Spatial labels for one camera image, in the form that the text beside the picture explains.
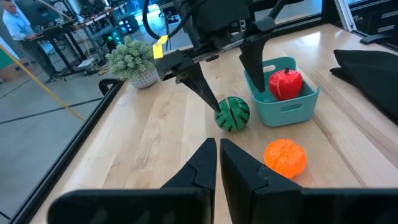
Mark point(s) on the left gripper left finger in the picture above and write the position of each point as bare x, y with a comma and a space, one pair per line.
186, 202

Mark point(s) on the black drawer cabinet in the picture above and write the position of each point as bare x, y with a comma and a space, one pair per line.
373, 21

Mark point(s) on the green potted plant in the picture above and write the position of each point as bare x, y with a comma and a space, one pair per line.
132, 60

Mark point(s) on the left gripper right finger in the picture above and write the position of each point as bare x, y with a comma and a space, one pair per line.
264, 202

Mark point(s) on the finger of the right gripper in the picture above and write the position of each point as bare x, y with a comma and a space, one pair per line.
255, 59
199, 85

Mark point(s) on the red toy apple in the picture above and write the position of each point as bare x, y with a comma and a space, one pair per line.
285, 84

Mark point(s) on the green board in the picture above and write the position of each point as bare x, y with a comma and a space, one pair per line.
5, 60

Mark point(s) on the silver aluminium extrusion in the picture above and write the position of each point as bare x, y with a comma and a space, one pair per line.
345, 15

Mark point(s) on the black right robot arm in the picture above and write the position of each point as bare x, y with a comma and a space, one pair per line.
186, 12

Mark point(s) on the toy watermelon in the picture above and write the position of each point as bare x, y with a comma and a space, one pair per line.
232, 114

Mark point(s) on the black folded cloth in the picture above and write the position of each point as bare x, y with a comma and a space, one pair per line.
370, 77

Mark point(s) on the teal plastic container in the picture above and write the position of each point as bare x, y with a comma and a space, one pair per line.
289, 110

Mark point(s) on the yellow tag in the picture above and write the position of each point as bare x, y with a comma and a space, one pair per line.
159, 48

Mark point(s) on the cardboard box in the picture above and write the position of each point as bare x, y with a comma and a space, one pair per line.
15, 73

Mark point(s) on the black desk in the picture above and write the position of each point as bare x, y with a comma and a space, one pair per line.
71, 46

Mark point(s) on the toy orange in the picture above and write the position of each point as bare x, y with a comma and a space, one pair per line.
285, 158

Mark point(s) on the person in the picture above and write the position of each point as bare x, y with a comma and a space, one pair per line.
21, 28

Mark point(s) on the computer tower with lights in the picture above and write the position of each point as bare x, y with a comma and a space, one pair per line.
116, 35

